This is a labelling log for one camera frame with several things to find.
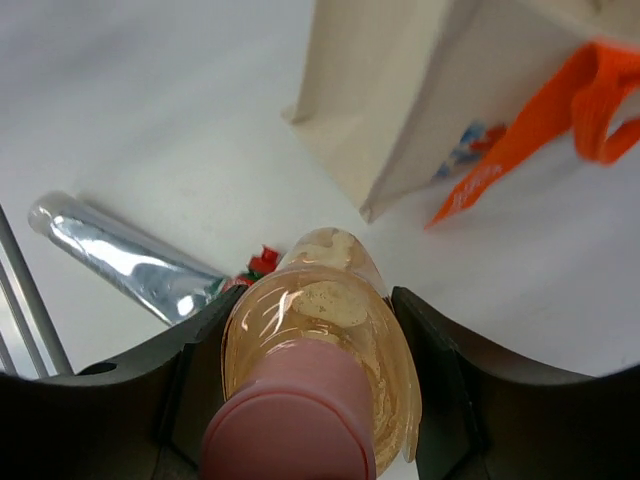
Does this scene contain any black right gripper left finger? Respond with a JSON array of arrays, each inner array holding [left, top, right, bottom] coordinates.
[[1, 287, 245, 479]]

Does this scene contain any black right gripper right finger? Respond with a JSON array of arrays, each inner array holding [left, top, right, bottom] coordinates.
[[391, 287, 639, 479]]

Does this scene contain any peach bottle pink cap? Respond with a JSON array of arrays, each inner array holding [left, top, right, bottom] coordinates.
[[199, 227, 422, 479]]

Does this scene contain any aluminium mounting rail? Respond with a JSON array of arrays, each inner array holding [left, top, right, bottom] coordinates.
[[1, 214, 73, 379]]

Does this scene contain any beige canvas tote bag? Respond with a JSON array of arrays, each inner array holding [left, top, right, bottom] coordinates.
[[289, 1, 639, 222]]

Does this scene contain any green Fairy dish soap bottle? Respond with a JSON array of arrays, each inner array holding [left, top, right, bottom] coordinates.
[[211, 245, 282, 297]]

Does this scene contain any silver toothpaste tube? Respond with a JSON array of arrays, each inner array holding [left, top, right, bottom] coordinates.
[[28, 192, 228, 326]]

